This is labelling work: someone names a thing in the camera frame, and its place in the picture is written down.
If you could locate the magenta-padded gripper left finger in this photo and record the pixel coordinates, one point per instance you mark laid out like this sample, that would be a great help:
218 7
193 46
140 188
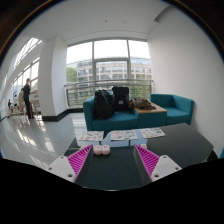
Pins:
61 166

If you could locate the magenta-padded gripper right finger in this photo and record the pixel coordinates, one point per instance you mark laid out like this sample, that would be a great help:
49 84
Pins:
166 166

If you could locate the teal sofa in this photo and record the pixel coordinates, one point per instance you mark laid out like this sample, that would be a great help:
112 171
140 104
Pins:
116 121

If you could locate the wooden side table top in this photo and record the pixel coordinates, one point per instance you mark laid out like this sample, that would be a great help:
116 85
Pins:
156 110

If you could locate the glossy black backpack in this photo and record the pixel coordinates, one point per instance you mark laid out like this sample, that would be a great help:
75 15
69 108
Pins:
103 105

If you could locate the black backpack with label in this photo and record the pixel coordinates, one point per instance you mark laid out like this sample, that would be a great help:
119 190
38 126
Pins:
120 98

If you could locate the person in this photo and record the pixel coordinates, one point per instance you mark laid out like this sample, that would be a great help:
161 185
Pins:
20 100
27 98

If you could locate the large white-framed window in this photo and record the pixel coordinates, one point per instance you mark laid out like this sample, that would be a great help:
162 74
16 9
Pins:
110 50

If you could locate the metal balcony railing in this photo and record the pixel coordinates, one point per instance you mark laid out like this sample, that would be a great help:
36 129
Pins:
80 82

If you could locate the colourful sticker sheet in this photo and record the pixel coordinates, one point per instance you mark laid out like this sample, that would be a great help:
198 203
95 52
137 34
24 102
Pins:
123 135
152 133
90 136

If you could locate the brown jacket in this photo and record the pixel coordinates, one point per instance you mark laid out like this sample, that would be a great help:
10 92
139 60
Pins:
143 104

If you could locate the pink power strip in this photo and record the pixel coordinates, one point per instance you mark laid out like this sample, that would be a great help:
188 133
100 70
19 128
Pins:
101 150

